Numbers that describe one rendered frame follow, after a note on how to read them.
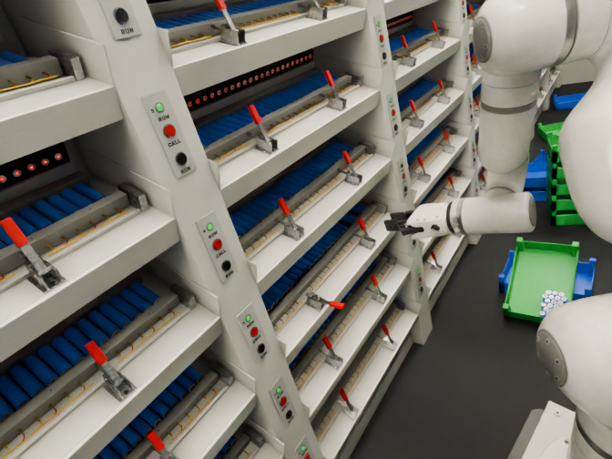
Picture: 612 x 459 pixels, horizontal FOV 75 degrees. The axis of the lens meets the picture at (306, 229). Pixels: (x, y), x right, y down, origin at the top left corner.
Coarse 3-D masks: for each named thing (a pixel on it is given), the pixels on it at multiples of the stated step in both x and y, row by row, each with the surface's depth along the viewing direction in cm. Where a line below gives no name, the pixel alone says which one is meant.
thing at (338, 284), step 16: (368, 192) 125; (384, 208) 122; (400, 208) 121; (368, 224) 120; (352, 240) 113; (384, 240) 116; (336, 256) 108; (352, 256) 108; (368, 256) 109; (336, 272) 103; (352, 272) 104; (320, 288) 99; (336, 288) 99; (304, 304) 95; (304, 320) 91; (320, 320) 93; (288, 336) 88; (304, 336) 88; (288, 352) 84
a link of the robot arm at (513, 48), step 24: (504, 0) 45; (528, 0) 44; (552, 0) 43; (480, 24) 48; (504, 24) 45; (528, 24) 44; (552, 24) 44; (576, 24) 44; (480, 48) 49; (504, 48) 46; (528, 48) 45; (552, 48) 45; (504, 72) 49; (528, 72) 62; (504, 96) 65; (528, 96) 65
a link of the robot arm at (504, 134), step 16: (480, 112) 72; (496, 112) 68; (512, 112) 67; (528, 112) 67; (480, 128) 73; (496, 128) 70; (512, 128) 69; (528, 128) 69; (480, 144) 75; (496, 144) 71; (512, 144) 70; (528, 144) 72; (480, 160) 77; (496, 160) 73; (512, 160) 73; (528, 160) 82; (496, 176) 88; (512, 176) 86
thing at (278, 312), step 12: (372, 204) 124; (360, 228) 117; (348, 240) 111; (336, 252) 107; (324, 264) 103; (312, 276) 99; (324, 276) 101; (300, 288) 95; (312, 288) 97; (288, 300) 92; (276, 312) 89
